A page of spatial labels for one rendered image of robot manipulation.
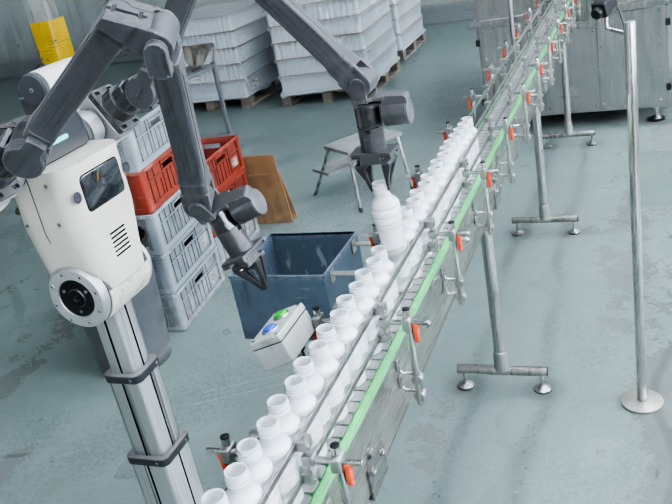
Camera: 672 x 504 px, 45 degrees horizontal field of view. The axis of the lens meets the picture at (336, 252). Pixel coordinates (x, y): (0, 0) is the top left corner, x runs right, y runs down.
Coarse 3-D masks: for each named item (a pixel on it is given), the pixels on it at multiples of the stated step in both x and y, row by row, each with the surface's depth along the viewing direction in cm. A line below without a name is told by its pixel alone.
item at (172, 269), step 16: (192, 224) 438; (208, 224) 457; (192, 240) 437; (208, 240) 456; (160, 256) 404; (176, 256) 419; (192, 256) 437; (160, 272) 409; (176, 272) 418; (192, 272) 434; (160, 288) 414; (176, 288) 416
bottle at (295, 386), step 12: (288, 384) 143; (300, 384) 140; (288, 396) 141; (300, 396) 141; (312, 396) 143; (300, 408) 141; (312, 408) 141; (300, 420) 141; (312, 432) 143; (312, 444) 144
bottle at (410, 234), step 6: (402, 216) 202; (402, 222) 199; (408, 222) 201; (408, 228) 201; (408, 234) 200; (414, 234) 201; (408, 240) 200; (408, 246) 201; (414, 246) 202; (414, 252) 202; (414, 258) 203; (414, 264) 203; (420, 270) 205
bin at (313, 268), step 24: (288, 240) 265; (312, 240) 262; (336, 240) 259; (288, 264) 269; (312, 264) 266; (336, 264) 239; (360, 264) 258; (240, 288) 242; (288, 288) 236; (312, 288) 233; (336, 288) 238; (240, 312) 246; (264, 312) 243; (312, 312) 237; (312, 336) 241
